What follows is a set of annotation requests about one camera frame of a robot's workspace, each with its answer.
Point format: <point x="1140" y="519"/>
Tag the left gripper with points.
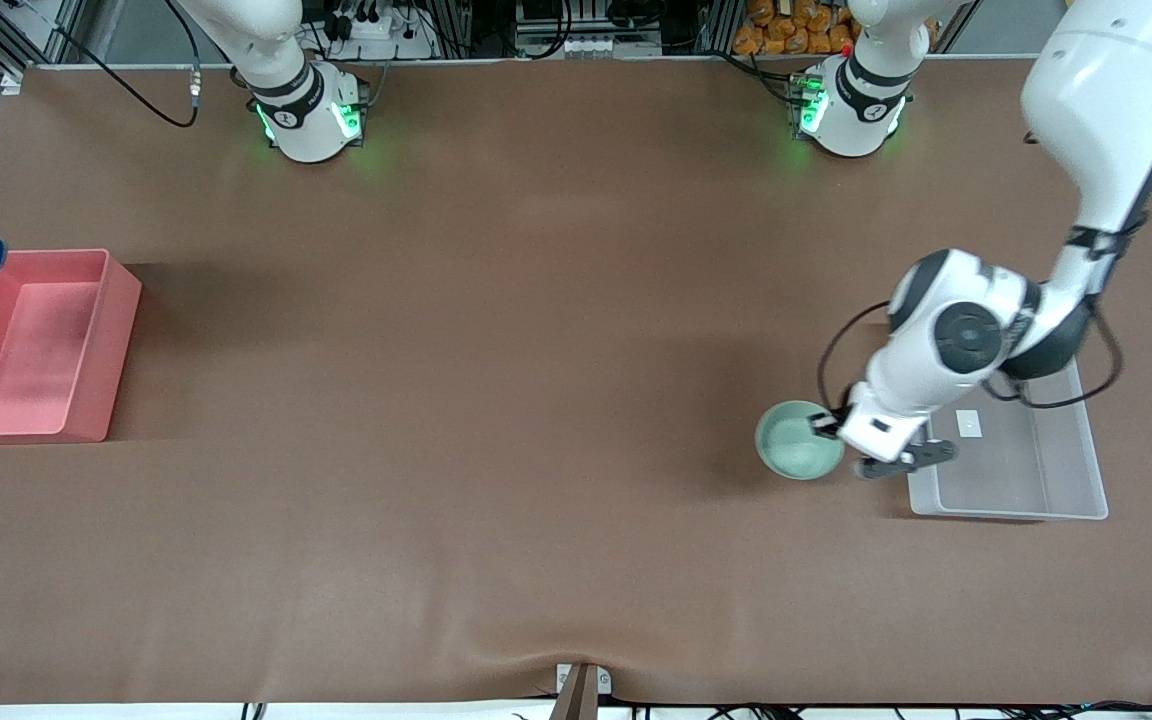
<point x="825" y="425"/>

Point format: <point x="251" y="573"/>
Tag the pale green bowl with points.
<point x="791" y="445"/>

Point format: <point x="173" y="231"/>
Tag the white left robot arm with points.
<point x="1096" y="100"/>

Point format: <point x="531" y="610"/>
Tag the white label sticker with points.
<point x="969" y="424"/>

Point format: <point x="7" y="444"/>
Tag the clear plastic bin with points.
<point x="1016" y="480"/>

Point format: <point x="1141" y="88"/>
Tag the brown table mat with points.
<point x="536" y="300"/>

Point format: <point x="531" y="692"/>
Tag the orange snack bag pile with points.
<point x="786" y="30"/>

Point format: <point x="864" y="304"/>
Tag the white socket strip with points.
<point x="586" y="45"/>

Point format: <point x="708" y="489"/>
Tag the white power strip with plugs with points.
<point x="376" y="35"/>

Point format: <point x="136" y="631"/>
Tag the pink plastic bin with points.
<point x="46" y="350"/>

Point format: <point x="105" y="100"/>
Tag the table edge clamp bracket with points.
<point x="583" y="682"/>

